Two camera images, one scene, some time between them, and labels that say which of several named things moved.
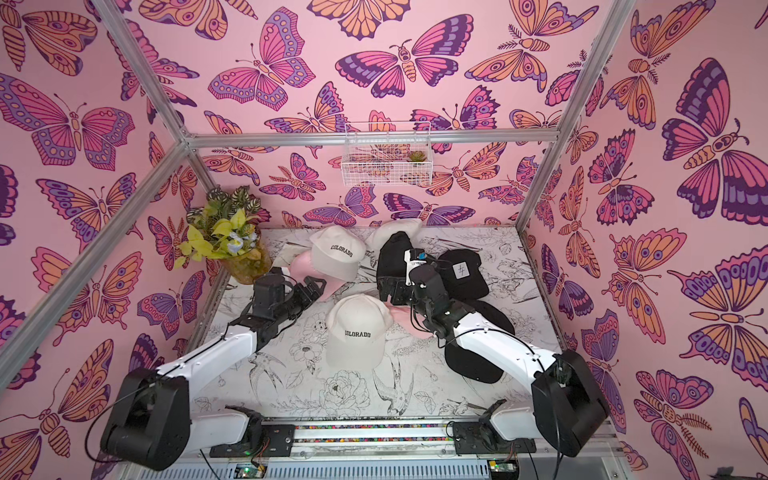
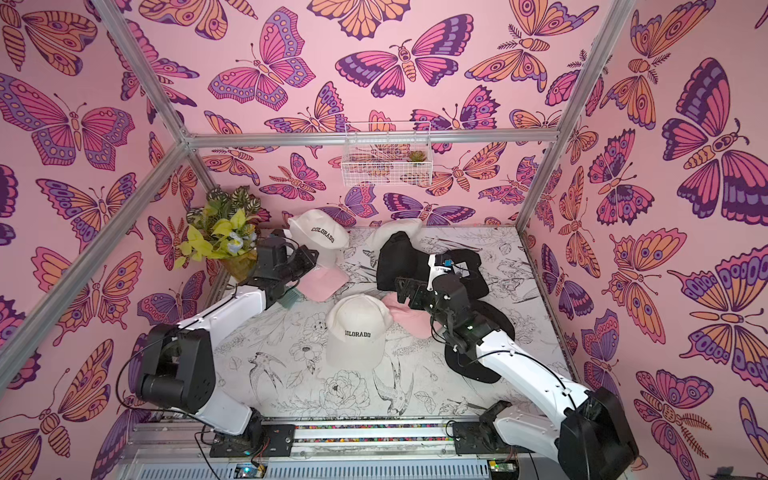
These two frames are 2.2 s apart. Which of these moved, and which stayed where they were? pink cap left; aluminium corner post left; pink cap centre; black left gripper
Moved: black left gripper
Stayed: pink cap centre; pink cap left; aluminium corner post left
